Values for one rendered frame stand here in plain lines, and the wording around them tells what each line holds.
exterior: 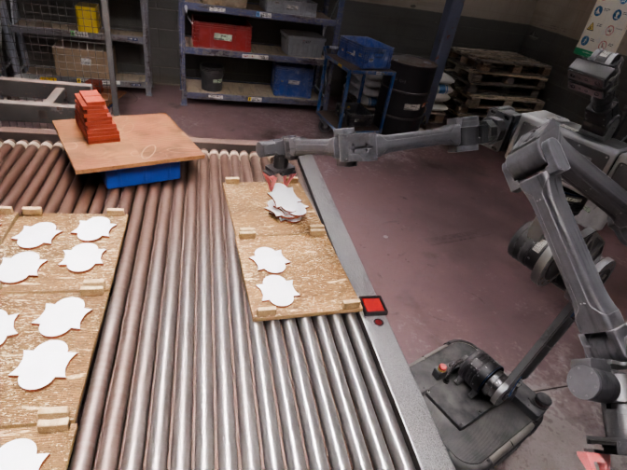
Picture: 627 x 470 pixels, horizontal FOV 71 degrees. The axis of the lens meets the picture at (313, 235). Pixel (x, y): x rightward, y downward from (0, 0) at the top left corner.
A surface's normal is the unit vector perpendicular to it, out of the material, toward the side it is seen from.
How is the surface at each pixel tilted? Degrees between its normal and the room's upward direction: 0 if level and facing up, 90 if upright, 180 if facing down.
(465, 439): 0
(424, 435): 0
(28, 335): 0
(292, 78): 90
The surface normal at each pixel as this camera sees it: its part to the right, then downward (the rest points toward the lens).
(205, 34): 0.26, 0.58
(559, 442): 0.14, -0.82
